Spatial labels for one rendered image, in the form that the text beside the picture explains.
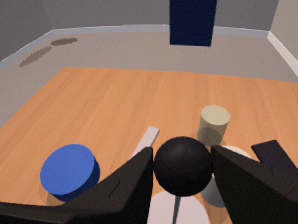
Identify glass french press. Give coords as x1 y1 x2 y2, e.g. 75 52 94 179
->
148 136 213 224

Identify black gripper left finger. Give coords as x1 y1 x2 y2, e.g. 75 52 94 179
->
0 147 153 224

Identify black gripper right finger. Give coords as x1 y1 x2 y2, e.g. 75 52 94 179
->
210 144 298 224

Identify light grey flat bar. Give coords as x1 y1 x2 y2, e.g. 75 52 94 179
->
129 125 160 160

